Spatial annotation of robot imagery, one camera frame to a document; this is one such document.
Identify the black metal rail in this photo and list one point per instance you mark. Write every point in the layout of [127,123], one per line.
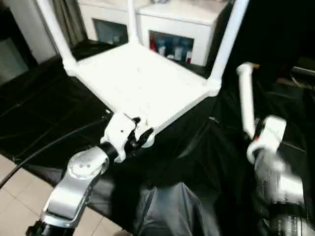
[302,71]

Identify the white plastic table top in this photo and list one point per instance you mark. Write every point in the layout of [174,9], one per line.
[142,83]

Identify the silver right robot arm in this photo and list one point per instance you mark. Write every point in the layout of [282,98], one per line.
[280,191]

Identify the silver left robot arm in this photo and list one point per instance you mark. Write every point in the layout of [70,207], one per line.
[78,182]

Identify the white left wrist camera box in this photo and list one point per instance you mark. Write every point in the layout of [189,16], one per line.
[120,130]

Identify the small tan tag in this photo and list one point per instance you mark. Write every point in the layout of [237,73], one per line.
[254,65]

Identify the black mat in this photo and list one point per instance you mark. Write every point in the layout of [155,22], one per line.
[187,187]

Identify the grey curtain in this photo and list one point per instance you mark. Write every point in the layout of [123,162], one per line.
[69,22]

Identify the white glass-door cabinet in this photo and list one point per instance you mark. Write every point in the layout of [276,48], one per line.
[187,19]

